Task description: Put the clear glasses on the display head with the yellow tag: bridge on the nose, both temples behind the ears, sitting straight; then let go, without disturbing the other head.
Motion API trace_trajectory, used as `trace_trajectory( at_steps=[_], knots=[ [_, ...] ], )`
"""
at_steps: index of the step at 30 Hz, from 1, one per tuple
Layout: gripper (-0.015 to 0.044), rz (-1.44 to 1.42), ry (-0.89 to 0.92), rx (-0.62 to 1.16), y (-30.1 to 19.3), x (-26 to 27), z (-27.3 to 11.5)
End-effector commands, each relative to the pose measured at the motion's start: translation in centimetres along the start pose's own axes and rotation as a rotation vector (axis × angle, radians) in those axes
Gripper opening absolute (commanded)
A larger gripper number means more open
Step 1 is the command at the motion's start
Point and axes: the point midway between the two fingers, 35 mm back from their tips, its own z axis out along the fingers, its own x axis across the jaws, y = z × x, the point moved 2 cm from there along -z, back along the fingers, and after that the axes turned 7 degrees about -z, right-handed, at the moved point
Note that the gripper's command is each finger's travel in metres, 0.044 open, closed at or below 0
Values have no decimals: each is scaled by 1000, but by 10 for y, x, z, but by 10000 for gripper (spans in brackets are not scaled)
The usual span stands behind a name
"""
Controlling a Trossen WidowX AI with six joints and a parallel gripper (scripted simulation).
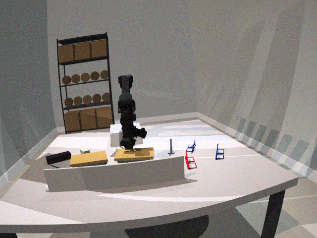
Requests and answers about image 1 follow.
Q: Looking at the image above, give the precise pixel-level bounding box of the tan rectangular block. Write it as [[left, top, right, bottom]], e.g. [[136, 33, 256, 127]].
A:
[[70, 151, 108, 167]]

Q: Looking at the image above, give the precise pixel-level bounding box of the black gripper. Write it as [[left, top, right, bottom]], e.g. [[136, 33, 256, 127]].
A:
[[120, 124, 137, 149]]

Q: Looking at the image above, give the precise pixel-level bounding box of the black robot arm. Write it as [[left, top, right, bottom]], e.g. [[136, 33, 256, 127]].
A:
[[118, 75, 147, 139]]

